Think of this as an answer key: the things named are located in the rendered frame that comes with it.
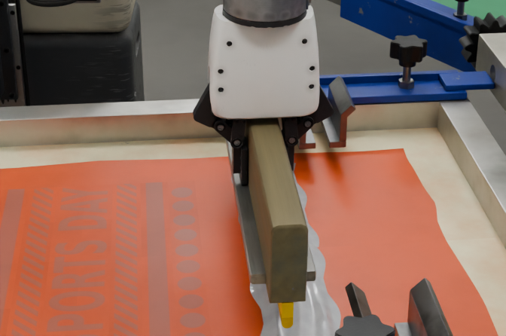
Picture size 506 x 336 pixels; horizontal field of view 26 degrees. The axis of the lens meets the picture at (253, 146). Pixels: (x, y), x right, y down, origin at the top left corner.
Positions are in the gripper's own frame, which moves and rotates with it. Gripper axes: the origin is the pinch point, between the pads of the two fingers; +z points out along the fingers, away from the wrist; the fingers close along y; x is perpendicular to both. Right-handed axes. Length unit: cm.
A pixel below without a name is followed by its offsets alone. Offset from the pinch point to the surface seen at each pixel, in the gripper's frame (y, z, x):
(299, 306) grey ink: -2.2, 9.0, 11.5
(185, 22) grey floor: -5, 110, -315
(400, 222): -14.9, 9.9, -3.2
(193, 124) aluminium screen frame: 5.5, 8.5, -24.7
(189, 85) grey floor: -4, 109, -254
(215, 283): 5.0, 9.9, 6.0
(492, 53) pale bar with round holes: -31.0, 1.8, -27.3
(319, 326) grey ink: -3.6, 9.1, 14.5
